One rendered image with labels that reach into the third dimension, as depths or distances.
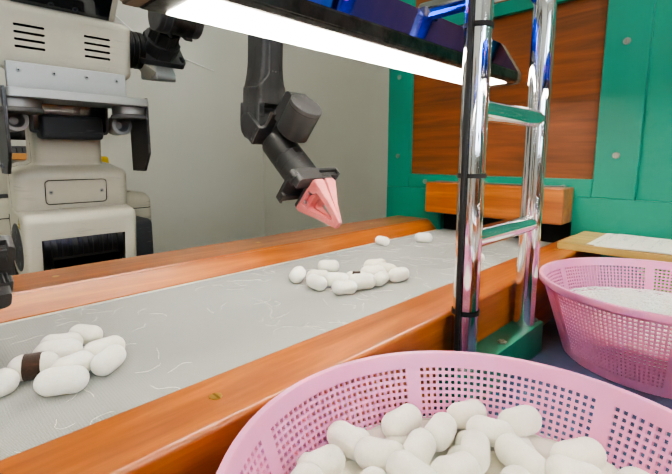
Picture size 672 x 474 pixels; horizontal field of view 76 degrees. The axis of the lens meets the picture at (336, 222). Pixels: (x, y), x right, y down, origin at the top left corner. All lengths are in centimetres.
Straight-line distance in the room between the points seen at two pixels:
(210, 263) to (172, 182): 207
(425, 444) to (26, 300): 46
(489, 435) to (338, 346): 13
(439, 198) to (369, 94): 142
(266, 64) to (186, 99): 202
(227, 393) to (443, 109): 91
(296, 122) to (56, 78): 56
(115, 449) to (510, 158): 90
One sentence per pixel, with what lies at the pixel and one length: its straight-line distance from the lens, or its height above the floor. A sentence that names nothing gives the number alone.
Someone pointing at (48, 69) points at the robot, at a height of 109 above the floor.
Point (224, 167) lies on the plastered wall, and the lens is 289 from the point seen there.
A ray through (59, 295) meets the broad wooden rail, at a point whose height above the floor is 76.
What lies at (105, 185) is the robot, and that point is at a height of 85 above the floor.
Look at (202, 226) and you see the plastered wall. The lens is 284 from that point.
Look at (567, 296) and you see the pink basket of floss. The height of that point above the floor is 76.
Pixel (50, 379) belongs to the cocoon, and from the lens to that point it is 40.
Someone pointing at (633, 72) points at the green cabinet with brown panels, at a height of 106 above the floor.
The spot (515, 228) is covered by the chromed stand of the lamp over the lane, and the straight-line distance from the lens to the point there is 50.
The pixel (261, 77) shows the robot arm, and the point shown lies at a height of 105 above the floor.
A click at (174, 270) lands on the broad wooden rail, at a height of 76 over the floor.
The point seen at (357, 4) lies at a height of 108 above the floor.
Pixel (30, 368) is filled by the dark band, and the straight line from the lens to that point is 43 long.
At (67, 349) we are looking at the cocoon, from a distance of 44.
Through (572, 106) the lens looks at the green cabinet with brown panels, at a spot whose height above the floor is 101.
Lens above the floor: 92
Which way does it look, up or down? 9 degrees down
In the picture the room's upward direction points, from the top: straight up
